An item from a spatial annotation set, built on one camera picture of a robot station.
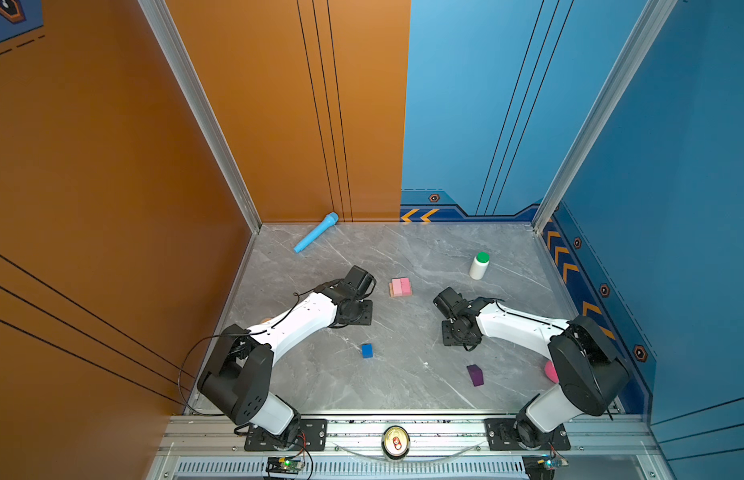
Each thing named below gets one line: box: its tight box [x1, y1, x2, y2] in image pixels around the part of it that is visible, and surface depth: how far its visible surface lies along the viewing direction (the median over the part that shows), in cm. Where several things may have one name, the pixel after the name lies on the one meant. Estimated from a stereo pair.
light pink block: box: [389, 278, 403, 297], surface depth 101 cm
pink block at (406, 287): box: [400, 278, 412, 296], surface depth 101 cm
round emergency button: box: [381, 425, 410, 461], surface depth 65 cm
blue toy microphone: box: [294, 212, 339, 253], surface depth 118 cm
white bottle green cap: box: [469, 251, 491, 280], surface depth 102 cm
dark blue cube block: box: [361, 343, 373, 358], surface depth 89 cm
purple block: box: [466, 364, 484, 387], surface depth 84 cm
